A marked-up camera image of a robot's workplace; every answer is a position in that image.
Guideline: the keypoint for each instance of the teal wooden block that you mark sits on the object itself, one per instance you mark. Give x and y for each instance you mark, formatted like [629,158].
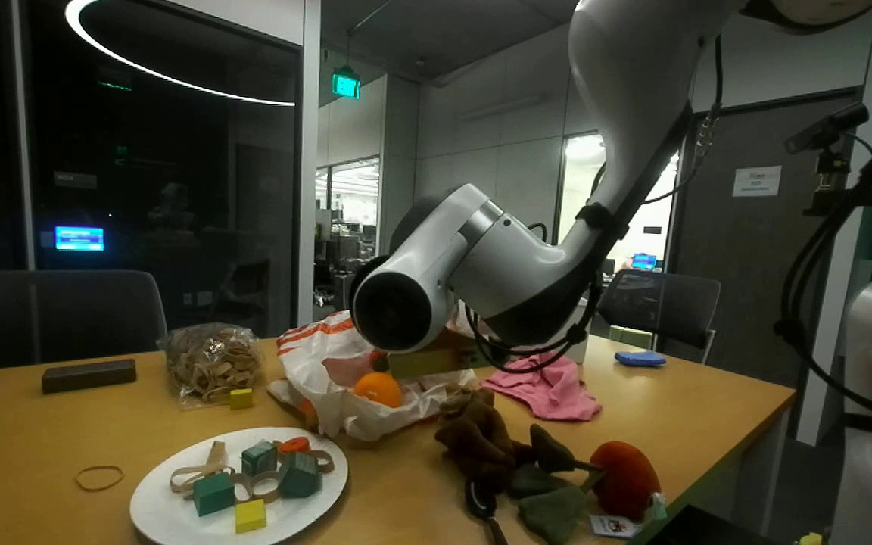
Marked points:
[212,495]
[259,459]
[300,475]

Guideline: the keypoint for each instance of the blue flat sponge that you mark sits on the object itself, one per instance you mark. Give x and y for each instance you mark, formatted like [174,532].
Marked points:
[641,359]

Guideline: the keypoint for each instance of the white round plate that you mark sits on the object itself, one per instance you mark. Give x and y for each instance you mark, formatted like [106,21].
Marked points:
[174,517]

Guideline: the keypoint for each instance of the blue lit wall screen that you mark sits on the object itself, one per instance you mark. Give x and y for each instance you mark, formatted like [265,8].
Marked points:
[81,238]

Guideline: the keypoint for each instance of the yellow wooden block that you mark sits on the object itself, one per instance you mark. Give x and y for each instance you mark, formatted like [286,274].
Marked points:
[239,397]
[249,515]

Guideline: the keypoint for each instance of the black rectangular eraser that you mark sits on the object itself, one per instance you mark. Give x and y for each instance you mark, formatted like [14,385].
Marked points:
[88,376]

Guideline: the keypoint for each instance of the green exit sign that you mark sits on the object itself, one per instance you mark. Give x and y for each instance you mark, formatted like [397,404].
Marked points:
[346,82]

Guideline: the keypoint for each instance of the orange toy fruit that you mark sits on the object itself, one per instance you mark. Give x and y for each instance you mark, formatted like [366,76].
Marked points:
[379,389]

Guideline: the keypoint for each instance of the brown and green plush toy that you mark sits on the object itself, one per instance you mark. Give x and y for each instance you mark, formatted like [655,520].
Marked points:
[476,434]

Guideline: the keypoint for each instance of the red plush ball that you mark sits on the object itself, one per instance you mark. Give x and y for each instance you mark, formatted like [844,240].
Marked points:
[626,479]

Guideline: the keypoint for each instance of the pink cloth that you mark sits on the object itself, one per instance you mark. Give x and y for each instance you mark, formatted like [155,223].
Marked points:
[552,389]

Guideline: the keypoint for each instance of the white plastic bag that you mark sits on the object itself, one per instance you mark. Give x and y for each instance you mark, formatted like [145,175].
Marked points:
[320,366]

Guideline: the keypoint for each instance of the black camera on stand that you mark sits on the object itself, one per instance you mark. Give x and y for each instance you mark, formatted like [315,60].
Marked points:
[829,132]

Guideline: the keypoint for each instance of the grey office chair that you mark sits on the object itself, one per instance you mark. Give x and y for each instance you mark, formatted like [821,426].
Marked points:
[103,314]
[673,305]

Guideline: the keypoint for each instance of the tan rubber band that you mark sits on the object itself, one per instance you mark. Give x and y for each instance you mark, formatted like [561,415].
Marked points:
[81,479]

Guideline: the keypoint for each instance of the white paper sign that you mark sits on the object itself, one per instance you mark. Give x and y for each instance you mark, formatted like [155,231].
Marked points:
[757,182]

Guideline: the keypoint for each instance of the orange wooden block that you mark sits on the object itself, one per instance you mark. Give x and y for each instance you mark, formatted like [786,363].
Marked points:
[296,447]

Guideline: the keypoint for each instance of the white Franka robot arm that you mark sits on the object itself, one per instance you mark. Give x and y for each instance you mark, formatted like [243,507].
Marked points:
[499,251]

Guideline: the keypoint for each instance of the clear bag of pretzels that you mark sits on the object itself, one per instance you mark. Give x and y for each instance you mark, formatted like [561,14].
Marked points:
[212,361]

